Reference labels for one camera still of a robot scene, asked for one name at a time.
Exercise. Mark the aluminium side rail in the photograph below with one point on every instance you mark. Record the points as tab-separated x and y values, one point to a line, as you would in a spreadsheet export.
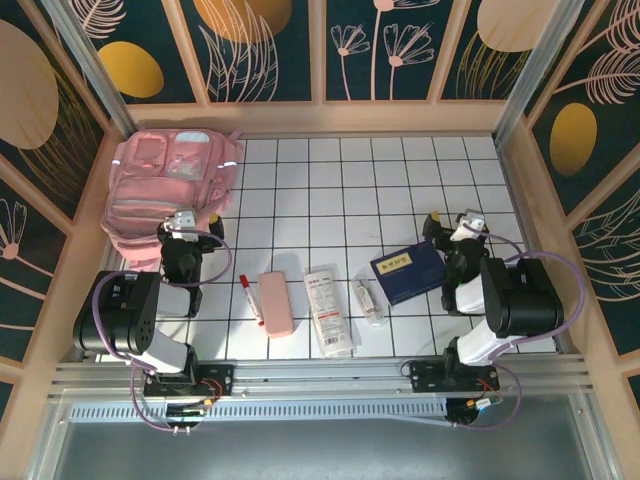
516	200

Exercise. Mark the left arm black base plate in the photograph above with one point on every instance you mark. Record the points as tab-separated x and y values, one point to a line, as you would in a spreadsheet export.
220	375

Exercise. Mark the dark blue book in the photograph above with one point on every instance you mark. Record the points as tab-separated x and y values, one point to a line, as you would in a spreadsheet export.
407	272

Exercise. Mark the white plastic packet red print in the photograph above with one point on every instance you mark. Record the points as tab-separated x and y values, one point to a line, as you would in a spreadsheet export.
329	312

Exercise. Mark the small clear plastic packet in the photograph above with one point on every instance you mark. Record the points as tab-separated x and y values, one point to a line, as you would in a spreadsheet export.
369	302

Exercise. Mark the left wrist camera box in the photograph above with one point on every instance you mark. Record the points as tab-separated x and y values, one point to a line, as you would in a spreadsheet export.
182	221

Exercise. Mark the pink pencil case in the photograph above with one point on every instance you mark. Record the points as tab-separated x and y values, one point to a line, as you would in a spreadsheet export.
276	305

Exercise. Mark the grey metal sheet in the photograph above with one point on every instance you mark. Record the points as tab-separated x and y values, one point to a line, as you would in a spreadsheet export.
320	450

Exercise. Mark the aluminium mounting rail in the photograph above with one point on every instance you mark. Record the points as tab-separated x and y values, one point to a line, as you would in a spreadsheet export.
325	375

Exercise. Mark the pink backpack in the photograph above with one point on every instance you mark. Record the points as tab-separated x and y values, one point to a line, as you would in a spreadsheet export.
160	185

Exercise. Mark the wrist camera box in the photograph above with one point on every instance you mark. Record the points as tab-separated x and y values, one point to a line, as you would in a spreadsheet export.
471	222
182	221

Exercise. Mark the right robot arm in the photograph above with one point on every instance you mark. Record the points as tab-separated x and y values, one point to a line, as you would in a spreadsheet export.
525	300

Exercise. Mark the red marker pen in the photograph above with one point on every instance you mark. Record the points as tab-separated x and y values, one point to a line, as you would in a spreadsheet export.
251	300

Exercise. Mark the aluminium frame post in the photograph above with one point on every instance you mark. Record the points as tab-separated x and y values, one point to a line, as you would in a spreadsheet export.
535	65
95	75

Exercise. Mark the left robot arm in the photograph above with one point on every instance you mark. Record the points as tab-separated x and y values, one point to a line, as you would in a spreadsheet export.
120	310

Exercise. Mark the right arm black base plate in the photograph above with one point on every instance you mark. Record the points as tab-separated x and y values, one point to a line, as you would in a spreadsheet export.
425	375

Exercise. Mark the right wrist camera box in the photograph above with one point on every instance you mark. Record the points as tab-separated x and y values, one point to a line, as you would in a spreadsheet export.
471	222

